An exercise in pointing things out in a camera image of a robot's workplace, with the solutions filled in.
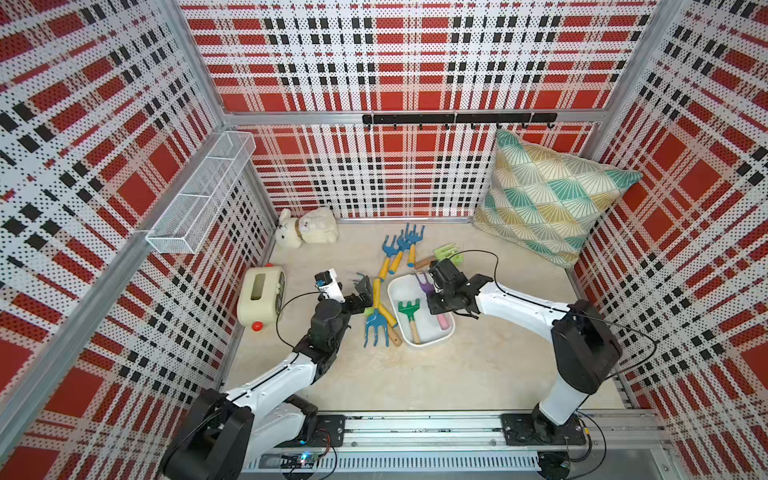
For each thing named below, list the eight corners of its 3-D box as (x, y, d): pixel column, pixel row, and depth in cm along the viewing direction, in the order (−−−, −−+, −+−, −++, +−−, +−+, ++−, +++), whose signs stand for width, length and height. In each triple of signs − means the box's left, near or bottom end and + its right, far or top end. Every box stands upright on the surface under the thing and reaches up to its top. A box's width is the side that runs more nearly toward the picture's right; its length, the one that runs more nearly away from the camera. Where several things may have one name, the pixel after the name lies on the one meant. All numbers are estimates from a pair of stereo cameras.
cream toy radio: (246, 336, 92) (232, 323, 84) (256, 276, 106) (245, 260, 98) (282, 330, 93) (272, 316, 85) (287, 271, 107) (279, 256, 99)
